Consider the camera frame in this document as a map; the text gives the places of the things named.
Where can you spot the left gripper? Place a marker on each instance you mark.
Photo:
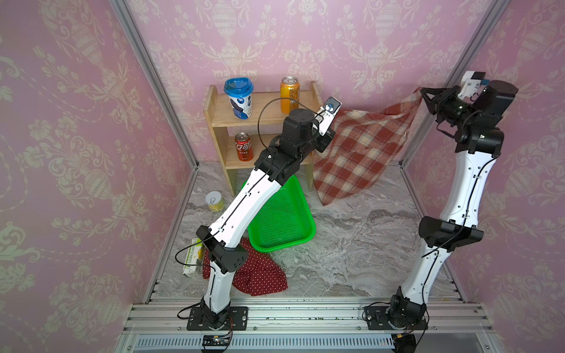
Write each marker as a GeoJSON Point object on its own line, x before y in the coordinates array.
{"type": "Point", "coordinates": [324, 140]}

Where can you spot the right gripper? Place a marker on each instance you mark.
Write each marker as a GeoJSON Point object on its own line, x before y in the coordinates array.
{"type": "Point", "coordinates": [446, 102]}

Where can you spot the red plaid skirt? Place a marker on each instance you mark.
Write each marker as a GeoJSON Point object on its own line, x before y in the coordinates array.
{"type": "Point", "coordinates": [364, 144]}

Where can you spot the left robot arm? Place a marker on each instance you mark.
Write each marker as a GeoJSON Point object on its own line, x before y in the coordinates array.
{"type": "Point", "coordinates": [303, 132]}

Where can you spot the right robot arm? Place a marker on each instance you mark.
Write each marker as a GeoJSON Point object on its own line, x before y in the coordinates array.
{"type": "Point", "coordinates": [479, 143]}

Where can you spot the orange soda can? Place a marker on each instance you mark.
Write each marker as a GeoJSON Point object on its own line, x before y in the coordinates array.
{"type": "Point", "coordinates": [289, 94]}

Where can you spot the red cola can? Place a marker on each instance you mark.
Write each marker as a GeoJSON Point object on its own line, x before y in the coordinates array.
{"type": "Point", "coordinates": [243, 145]}

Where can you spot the green plastic basket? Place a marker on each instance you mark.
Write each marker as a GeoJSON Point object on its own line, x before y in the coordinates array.
{"type": "Point", "coordinates": [284, 221]}

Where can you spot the blue lidded cup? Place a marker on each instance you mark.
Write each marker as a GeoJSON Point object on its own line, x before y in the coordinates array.
{"type": "Point", "coordinates": [239, 91]}

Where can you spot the small yellow tin can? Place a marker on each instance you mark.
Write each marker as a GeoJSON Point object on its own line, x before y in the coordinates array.
{"type": "Point", "coordinates": [215, 201]}

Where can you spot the red polka dot skirt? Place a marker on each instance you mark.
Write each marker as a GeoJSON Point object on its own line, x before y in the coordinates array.
{"type": "Point", "coordinates": [260, 275]}

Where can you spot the green white carton box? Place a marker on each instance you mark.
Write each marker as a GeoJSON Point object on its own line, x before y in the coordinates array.
{"type": "Point", "coordinates": [193, 259]}

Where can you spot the black connector box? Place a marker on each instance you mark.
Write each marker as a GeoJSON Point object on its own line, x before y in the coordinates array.
{"type": "Point", "coordinates": [404, 343]}

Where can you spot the small black circuit board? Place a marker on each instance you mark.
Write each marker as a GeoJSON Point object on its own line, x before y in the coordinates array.
{"type": "Point", "coordinates": [216, 341]}

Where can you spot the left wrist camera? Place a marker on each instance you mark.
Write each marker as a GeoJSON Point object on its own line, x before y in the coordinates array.
{"type": "Point", "coordinates": [325, 116]}

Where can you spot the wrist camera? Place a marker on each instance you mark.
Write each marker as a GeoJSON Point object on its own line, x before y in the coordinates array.
{"type": "Point", "coordinates": [472, 85]}
{"type": "Point", "coordinates": [325, 116]}

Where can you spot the right aluminium corner post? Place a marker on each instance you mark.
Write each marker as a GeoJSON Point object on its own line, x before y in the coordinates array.
{"type": "Point", "coordinates": [486, 24]}

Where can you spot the aluminium corner post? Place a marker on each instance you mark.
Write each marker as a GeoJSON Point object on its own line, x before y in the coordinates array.
{"type": "Point", "coordinates": [142, 53]}
{"type": "Point", "coordinates": [486, 24]}

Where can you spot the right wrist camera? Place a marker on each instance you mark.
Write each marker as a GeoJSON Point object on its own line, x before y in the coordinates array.
{"type": "Point", "coordinates": [472, 85]}

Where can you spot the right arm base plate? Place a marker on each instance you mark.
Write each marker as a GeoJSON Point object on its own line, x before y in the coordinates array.
{"type": "Point", "coordinates": [378, 318]}

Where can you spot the aluminium front rail frame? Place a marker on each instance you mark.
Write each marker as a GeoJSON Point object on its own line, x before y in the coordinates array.
{"type": "Point", "coordinates": [307, 325]}

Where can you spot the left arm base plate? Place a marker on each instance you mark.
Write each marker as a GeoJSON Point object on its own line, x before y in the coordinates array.
{"type": "Point", "coordinates": [231, 318]}

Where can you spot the left aluminium corner post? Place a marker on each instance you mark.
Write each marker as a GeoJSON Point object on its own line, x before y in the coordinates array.
{"type": "Point", "coordinates": [142, 53]}

